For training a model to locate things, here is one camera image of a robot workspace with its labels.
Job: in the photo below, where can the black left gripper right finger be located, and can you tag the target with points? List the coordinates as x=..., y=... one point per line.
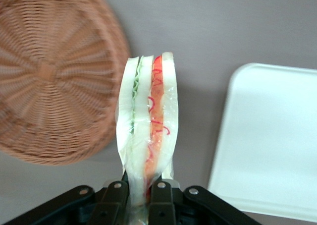
x=163, y=205

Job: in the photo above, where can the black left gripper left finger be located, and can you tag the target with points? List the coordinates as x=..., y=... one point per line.
x=109, y=205

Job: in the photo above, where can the triangle sandwich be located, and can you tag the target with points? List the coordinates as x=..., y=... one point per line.
x=143, y=111

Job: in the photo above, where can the beige plastic tray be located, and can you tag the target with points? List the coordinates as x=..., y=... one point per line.
x=267, y=135

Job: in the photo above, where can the round brown wicker basket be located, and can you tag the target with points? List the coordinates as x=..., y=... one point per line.
x=49, y=73

